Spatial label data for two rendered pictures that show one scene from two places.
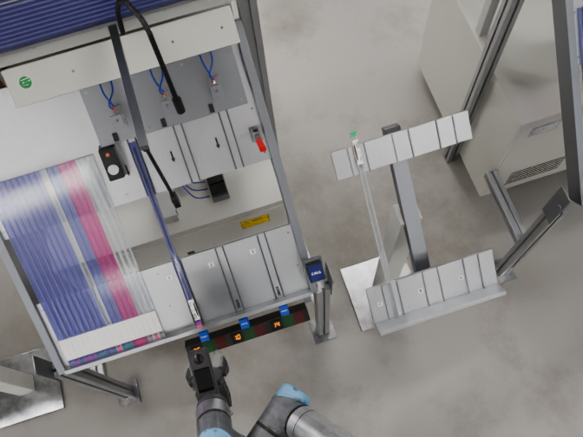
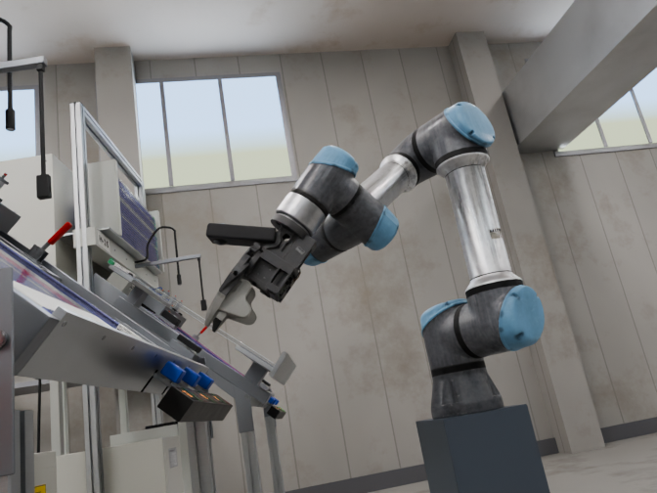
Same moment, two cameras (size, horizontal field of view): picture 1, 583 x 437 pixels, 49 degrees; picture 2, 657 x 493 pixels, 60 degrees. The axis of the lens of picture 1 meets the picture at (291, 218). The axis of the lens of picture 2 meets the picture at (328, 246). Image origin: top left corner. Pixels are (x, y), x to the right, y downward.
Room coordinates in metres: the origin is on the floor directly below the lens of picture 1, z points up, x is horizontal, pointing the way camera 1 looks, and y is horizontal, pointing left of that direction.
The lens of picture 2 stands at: (-0.03, 1.11, 0.59)
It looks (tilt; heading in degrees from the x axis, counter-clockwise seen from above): 16 degrees up; 278
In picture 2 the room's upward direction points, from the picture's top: 10 degrees counter-clockwise
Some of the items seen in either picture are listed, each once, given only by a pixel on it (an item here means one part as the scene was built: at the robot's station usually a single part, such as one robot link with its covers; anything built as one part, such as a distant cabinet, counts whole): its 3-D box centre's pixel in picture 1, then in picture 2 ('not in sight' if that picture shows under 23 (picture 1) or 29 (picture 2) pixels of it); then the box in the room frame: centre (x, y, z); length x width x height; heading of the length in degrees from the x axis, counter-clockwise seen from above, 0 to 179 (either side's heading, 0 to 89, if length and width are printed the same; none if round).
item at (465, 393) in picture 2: not in sight; (462, 388); (-0.09, -0.17, 0.60); 0.15 x 0.15 x 0.10
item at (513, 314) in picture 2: not in sight; (476, 224); (-0.19, -0.08, 0.92); 0.15 x 0.12 x 0.55; 138
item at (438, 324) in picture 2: not in sight; (452, 334); (-0.09, -0.16, 0.72); 0.13 x 0.12 x 0.14; 138
